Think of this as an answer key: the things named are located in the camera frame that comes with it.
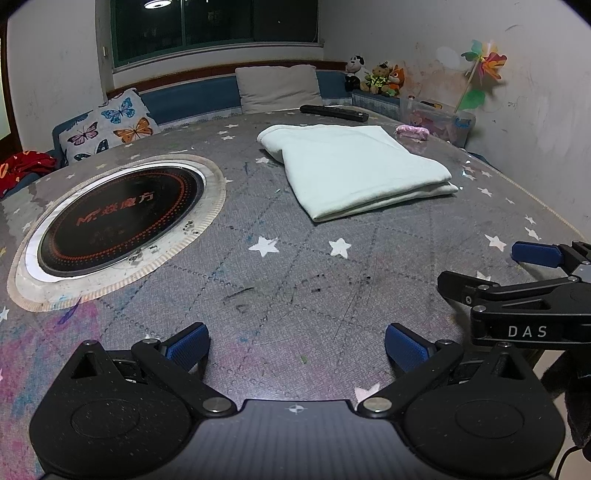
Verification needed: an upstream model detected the pale green shirt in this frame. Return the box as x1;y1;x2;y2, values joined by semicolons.
257;124;460;223

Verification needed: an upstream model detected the window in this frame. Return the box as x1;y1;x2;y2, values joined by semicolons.
110;0;321;70

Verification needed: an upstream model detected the person's right forearm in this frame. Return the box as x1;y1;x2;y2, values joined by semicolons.
540;355;591;448

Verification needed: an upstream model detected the orange fox plush toy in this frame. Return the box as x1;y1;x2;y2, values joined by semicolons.
385;65;406;97

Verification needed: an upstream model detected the pink scrunchie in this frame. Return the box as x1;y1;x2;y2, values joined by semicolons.
394;124;430;141

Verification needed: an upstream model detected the red printed cloth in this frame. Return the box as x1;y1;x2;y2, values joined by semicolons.
0;150;58;199

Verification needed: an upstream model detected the bear plush toy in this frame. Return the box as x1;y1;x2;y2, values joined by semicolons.
365;64;389;94

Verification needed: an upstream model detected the beige pillow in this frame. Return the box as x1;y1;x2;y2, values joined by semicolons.
235;65;324;115

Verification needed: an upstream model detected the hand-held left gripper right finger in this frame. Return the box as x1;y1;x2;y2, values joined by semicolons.
356;323;532;417

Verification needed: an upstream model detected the colourful pinwheel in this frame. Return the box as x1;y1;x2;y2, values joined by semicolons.
455;40;508;114

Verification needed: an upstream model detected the clear plastic box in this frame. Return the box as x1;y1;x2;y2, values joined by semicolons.
399;97;476;148

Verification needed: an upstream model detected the panda plush toy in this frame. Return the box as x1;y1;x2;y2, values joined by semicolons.
345;54;370;92

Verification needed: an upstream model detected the blue sofa bench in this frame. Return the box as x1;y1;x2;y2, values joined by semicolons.
0;69;402;199

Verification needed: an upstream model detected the built-in induction cooker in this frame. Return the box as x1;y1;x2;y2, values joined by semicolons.
8;154;227;313

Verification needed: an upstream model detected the butterfly print pillow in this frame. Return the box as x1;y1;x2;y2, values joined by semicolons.
60;89;162;167

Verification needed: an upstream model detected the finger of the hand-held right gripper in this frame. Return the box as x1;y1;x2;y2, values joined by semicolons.
512;241;591;278
437;271;583;306

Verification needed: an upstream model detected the black remote control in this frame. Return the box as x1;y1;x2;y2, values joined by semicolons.
299;104;370;123

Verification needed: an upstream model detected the grey star tablecloth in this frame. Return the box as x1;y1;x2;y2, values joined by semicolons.
0;108;591;480

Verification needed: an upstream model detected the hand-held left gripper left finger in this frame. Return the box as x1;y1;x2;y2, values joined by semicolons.
69;322;234;417

